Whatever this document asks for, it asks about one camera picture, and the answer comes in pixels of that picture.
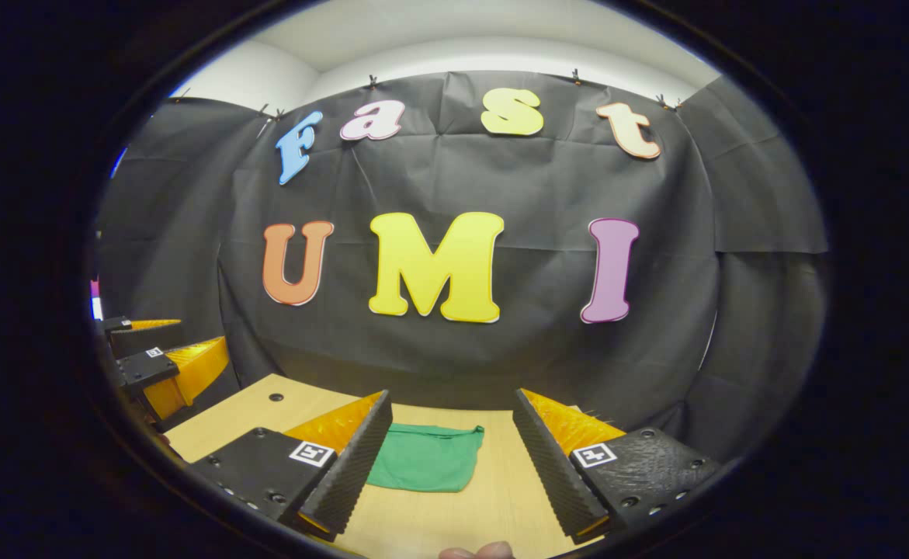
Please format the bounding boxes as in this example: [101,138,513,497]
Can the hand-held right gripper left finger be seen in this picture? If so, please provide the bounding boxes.
[189,390,394,543]

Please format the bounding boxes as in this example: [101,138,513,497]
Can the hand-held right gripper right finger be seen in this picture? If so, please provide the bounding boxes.
[513,388,723,545]

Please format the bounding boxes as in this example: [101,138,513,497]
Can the black backdrop cloth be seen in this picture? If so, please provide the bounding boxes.
[93,70,831,467]

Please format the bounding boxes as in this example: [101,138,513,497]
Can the green T-shirt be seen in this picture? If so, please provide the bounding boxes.
[365,423,486,494]

